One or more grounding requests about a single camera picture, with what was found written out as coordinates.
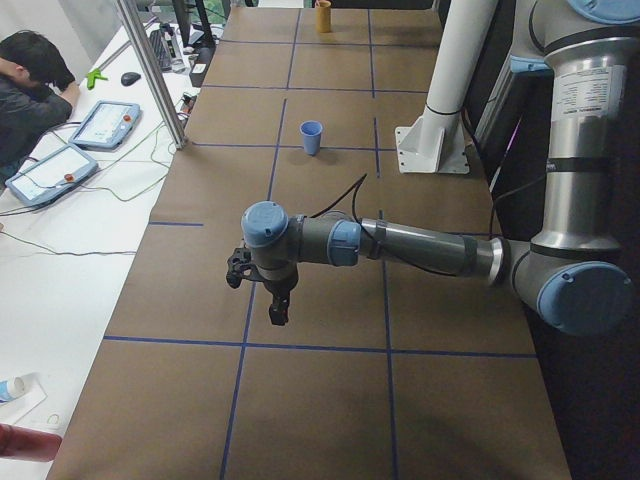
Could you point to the yellow ribbed cup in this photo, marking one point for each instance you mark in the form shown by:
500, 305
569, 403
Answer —
323, 16

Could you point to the teach pendant far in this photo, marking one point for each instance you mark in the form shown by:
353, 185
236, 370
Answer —
106, 126

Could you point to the black keyboard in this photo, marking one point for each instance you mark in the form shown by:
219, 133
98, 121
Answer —
162, 46

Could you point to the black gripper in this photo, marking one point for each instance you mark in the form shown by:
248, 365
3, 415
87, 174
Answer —
278, 289

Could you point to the aluminium frame post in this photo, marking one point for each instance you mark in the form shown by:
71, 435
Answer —
144, 52

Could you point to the blue ribbed paper cup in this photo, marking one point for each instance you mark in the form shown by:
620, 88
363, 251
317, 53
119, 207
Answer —
311, 133

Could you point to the teach pendant near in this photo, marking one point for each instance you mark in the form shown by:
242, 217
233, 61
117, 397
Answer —
52, 177

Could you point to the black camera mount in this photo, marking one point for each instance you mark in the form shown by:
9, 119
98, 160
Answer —
240, 267

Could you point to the green plastic tool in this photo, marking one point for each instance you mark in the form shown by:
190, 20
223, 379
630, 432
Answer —
93, 77

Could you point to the seated person dark jacket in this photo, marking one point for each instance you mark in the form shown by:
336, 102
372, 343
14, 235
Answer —
38, 93

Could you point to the white camera pole base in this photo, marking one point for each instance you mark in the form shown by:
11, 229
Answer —
434, 143

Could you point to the orange connector board far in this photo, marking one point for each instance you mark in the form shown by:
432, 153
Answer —
187, 104

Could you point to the teach pendant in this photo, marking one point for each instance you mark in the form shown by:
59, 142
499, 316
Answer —
106, 126
52, 177

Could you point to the black computer mouse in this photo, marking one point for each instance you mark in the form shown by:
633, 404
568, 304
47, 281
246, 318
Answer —
129, 78

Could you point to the white small bottle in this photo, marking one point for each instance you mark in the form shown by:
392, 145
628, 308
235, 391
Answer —
14, 388

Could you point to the red cylinder bottle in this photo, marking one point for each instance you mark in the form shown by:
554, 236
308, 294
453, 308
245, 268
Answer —
20, 443

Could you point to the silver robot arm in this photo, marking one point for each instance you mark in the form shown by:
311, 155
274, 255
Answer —
567, 272

